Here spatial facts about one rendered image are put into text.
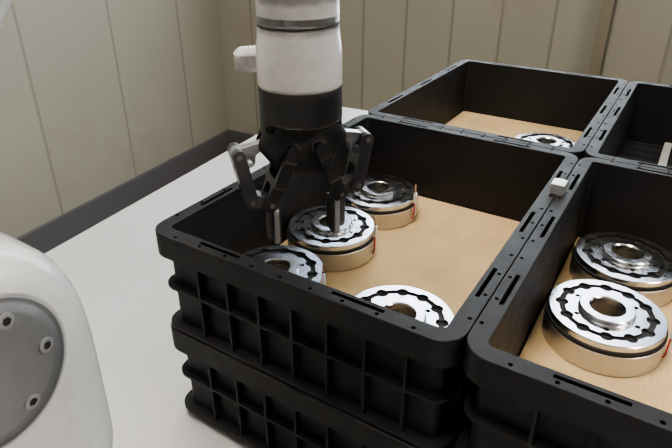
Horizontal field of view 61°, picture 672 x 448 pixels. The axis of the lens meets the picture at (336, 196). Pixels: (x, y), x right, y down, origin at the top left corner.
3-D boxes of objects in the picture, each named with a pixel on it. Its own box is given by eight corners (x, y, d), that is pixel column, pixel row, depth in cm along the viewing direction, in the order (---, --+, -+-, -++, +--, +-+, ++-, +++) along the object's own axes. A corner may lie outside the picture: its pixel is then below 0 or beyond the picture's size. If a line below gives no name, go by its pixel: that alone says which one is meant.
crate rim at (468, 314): (453, 376, 39) (457, 348, 38) (149, 251, 53) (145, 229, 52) (577, 172, 69) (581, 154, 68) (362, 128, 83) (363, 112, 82)
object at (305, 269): (296, 316, 52) (295, 311, 52) (205, 290, 56) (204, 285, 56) (340, 261, 61) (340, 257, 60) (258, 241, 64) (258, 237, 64)
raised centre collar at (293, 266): (284, 290, 55) (284, 285, 55) (241, 278, 57) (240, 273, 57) (307, 264, 59) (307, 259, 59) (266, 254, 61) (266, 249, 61)
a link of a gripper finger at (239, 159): (236, 139, 52) (260, 191, 55) (218, 147, 52) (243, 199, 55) (243, 150, 50) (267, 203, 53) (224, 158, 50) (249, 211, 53)
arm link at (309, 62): (320, 59, 58) (319, -4, 56) (363, 89, 49) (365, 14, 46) (232, 68, 56) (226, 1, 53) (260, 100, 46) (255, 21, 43)
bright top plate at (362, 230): (354, 259, 61) (354, 255, 61) (272, 239, 65) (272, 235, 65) (386, 218, 69) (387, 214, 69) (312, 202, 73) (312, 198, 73)
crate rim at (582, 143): (578, 172, 69) (581, 154, 68) (362, 128, 83) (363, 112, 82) (626, 93, 100) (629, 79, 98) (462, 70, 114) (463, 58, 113)
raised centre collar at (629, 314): (628, 336, 49) (629, 330, 49) (570, 314, 52) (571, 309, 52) (641, 308, 53) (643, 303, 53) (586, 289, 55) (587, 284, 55)
